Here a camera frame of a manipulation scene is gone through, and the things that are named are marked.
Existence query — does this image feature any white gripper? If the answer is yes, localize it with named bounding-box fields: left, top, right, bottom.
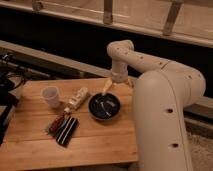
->
left=102, top=60, right=134, bottom=95

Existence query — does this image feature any dark ceramic bowl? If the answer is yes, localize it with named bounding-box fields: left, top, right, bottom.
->
left=88, top=93, right=120, bottom=120

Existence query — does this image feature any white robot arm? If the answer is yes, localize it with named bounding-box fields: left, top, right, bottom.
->
left=103, top=40, right=206, bottom=171

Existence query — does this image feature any white tube bottle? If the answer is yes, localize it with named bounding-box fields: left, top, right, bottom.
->
left=64, top=87, right=89, bottom=114

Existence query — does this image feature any translucent plastic cup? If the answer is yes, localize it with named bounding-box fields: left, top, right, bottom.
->
left=41, top=86, right=60, bottom=108

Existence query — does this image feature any black white striped case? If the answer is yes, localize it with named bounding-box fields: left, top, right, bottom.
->
left=56, top=117, right=78, bottom=147

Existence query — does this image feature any wooden cutting board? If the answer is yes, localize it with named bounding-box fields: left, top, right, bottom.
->
left=0, top=78, right=137, bottom=171

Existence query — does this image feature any red handled multitool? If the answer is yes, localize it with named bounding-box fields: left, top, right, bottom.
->
left=46, top=114, right=65, bottom=134

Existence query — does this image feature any metal window frame rail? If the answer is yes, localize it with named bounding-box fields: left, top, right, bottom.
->
left=0, top=0, right=213, bottom=48

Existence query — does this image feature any black equipment with cables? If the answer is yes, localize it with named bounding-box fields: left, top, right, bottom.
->
left=0, top=53, right=25, bottom=145

